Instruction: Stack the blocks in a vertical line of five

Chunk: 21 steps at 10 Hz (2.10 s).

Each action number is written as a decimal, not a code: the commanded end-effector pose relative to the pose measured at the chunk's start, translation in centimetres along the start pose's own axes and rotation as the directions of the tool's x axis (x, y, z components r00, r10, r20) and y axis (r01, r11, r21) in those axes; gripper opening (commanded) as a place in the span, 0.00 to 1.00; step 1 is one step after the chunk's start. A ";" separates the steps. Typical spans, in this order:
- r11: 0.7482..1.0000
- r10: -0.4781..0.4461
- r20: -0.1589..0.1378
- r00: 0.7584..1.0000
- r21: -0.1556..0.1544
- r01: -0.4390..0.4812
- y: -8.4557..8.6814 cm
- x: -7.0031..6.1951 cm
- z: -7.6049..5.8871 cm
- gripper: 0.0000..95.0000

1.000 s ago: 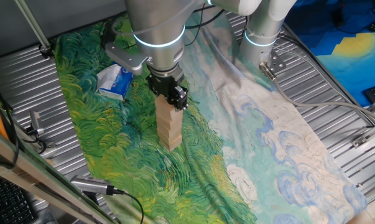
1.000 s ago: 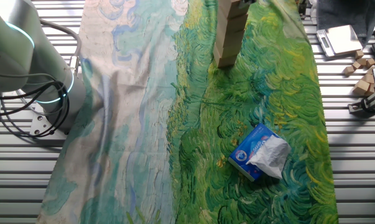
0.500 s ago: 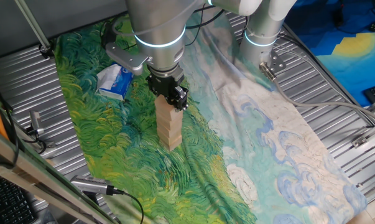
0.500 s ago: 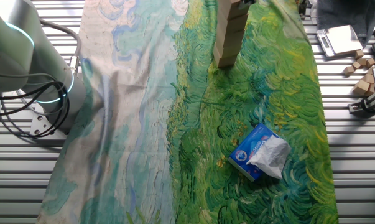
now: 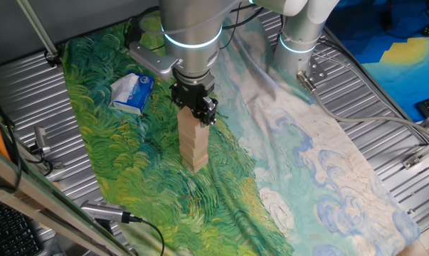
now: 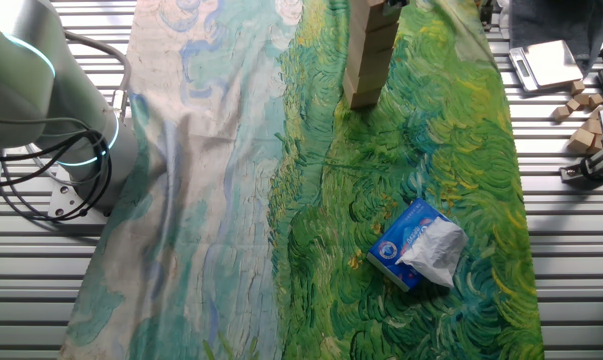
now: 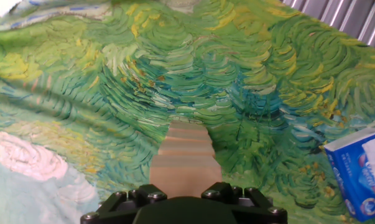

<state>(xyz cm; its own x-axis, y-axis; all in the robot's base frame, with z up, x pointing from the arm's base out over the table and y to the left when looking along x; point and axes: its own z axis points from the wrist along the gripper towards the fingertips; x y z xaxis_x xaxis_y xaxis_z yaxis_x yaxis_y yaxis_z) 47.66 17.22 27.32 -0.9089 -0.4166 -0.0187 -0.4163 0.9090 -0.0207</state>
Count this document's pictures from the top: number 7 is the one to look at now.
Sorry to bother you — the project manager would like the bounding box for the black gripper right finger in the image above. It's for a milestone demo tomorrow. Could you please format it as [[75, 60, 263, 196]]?
[[201, 182, 288, 224]]

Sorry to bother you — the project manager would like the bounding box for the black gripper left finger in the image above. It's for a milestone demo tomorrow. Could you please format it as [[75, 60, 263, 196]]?
[[80, 183, 169, 224]]

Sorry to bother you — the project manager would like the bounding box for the blue tissue pack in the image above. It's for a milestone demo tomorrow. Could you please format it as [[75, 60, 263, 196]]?
[[323, 123, 375, 222]]

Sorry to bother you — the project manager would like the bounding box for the painted landscape cloth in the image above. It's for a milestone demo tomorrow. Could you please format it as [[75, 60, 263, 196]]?
[[0, 0, 375, 224]]

